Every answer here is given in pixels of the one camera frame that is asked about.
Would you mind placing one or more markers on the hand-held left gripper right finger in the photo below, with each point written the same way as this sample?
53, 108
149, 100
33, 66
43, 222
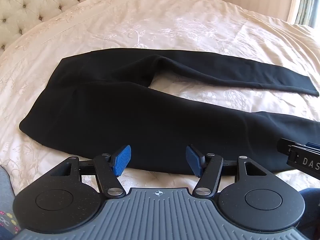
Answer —
193, 158

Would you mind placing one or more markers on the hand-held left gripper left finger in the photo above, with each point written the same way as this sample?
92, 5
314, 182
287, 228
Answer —
121, 158

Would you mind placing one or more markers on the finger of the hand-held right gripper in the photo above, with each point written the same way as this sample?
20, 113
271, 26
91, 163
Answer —
285, 145

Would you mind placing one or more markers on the black pants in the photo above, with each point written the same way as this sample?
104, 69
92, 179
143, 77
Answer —
120, 120

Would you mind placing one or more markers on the person's blue jeans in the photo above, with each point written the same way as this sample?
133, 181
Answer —
311, 210

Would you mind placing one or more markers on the grey patterned clothing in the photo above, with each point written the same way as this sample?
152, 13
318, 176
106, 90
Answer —
6, 205

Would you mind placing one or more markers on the cream embroidered bedspread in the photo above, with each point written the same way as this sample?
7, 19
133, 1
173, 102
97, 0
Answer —
155, 22

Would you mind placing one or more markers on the striped window curtain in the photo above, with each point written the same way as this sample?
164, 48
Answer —
308, 0

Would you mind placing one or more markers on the cream tufted headboard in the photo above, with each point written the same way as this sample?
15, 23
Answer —
32, 2

